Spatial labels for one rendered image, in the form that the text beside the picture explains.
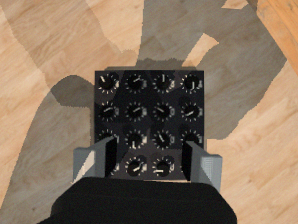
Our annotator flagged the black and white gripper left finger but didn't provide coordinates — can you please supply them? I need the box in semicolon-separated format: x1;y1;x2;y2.
73;137;117;184

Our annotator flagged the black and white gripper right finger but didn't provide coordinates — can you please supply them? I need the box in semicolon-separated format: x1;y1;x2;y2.
181;141;223;193

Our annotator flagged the black knob box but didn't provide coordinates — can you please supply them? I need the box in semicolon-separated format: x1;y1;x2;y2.
94;70;204;180

